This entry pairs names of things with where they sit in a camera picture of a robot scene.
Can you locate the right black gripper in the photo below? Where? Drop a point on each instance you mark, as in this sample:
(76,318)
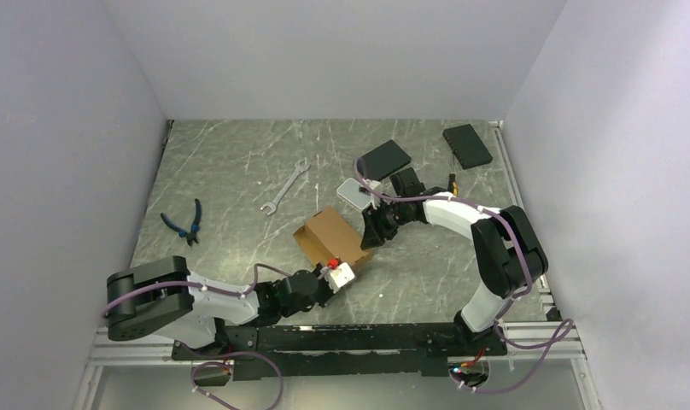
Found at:
(376,231)

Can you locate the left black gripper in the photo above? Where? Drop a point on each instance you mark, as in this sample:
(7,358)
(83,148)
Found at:
(329,294)

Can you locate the brown cardboard box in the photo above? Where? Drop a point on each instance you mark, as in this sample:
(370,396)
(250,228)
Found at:
(327,235)

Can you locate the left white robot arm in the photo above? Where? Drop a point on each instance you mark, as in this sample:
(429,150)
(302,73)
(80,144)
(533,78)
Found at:
(166,298)

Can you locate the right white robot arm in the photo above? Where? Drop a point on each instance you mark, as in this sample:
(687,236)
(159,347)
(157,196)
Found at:
(509,255)

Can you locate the yellow black screwdriver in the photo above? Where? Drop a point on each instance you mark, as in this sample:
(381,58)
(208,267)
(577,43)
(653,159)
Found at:
(452,177)

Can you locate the silver open-end wrench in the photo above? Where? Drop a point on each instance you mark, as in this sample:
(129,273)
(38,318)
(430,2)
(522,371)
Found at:
(271,207)

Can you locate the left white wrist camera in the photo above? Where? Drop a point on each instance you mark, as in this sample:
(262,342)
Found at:
(339,274)

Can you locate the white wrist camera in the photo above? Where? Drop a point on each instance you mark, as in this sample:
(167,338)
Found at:
(339,274)
(374,189)

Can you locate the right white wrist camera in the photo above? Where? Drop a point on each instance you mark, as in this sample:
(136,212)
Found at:
(374,189)

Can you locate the black flat network switch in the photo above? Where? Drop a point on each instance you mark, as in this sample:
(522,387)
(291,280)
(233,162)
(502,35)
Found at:
(383,161)

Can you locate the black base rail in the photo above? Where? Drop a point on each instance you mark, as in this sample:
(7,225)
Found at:
(336,350)

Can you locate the black ported switch box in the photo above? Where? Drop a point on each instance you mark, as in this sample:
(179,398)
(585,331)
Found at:
(466,146)

